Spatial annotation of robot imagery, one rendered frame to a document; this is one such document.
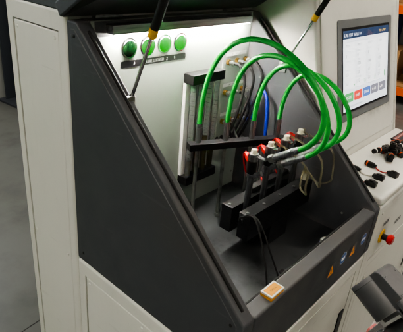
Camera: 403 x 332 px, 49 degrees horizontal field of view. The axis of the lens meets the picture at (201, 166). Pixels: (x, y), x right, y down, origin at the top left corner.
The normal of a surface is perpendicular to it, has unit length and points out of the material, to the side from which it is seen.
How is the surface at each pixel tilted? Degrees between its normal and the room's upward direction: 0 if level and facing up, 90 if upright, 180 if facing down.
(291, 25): 90
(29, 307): 0
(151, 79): 90
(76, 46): 90
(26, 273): 0
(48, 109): 90
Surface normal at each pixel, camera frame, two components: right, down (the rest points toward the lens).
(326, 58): 0.74, 0.13
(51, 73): -0.67, 0.28
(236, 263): 0.08, -0.90
